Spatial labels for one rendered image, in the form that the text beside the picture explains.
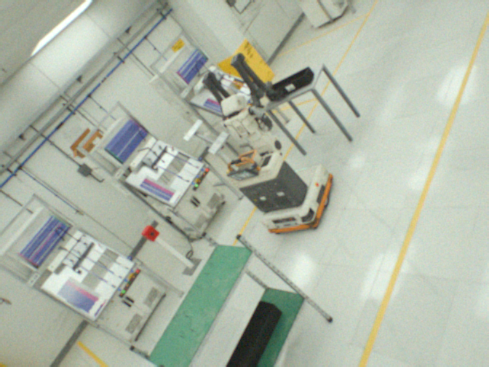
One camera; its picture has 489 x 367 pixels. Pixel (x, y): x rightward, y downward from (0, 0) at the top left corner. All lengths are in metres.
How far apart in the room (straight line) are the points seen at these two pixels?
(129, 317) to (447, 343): 3.42
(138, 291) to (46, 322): 1.86
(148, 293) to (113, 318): 0.47
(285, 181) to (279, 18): 6.19
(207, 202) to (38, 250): 2.05
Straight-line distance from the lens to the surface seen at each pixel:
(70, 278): 4.76
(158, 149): 5.12
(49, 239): 4.79
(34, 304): 6.40
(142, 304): 5.05
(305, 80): 4.40
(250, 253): 2.65
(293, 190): 3.74
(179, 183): 4.91
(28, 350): 6.53
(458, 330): 2.83
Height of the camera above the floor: 2.40
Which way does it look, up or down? 26 degrees down
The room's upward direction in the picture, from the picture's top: 45 degrees counter-clockwise
